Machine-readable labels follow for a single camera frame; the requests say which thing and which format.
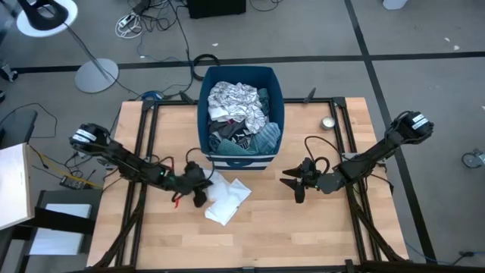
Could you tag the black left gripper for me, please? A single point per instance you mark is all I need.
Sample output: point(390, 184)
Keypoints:
point(189, 176)

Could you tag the black chair seat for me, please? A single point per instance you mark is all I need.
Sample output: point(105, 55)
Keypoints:
point(17, 127)

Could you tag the small black device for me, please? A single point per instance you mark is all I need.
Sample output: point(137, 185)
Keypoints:
point(72, 182)

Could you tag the white floor object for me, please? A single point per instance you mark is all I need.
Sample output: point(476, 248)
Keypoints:
point(394, 4)

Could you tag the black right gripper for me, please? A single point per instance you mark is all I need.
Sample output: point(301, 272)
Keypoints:
point(310, 176)

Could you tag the white garment grey squiggle print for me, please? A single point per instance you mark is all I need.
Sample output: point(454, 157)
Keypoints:
point(235, 102)

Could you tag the round silver candle tin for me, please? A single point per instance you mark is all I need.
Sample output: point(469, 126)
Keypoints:
point(328, 123)

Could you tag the floor lamp with grey base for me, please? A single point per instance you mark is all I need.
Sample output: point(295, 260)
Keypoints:
point(96, 76)

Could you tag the black power adapter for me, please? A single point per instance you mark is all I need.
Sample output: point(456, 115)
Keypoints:
point(142, 5)

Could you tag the plain white garment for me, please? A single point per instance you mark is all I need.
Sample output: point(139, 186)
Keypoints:
point(227, 201)

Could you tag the black garment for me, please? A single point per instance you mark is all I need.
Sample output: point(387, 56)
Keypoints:
point(242, 138)

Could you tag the blue striped towel garment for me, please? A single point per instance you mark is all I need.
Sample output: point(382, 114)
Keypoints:
point(267, 138)

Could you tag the dark grey garment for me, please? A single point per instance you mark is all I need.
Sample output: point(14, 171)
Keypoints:
point(223, 128)

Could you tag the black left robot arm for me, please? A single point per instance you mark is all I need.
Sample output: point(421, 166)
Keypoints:
point(121, 159)

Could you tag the green dotted garment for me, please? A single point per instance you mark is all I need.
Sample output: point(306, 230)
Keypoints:
point(233, 148)

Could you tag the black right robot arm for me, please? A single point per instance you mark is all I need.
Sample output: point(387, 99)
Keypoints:
point(379, 151)

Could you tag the white power strip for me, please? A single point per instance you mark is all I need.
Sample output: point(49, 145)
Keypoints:
point(127, 22)

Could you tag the grey caster wheel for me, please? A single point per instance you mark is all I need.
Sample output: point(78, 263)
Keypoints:
point(471, 159)

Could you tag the dark caster wheel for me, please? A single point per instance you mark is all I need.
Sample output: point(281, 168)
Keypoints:
point(7, 72)

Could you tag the light wooden board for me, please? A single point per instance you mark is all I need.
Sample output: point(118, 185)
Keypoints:
point(13, 186)

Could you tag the navy white striped fabric bin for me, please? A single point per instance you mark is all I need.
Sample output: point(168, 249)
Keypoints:
point(246, 72)

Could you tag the black cart with white panel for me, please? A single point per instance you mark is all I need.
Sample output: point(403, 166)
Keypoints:
point(64, 221)

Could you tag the black box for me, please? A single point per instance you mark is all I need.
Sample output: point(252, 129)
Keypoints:
point(216, 7)

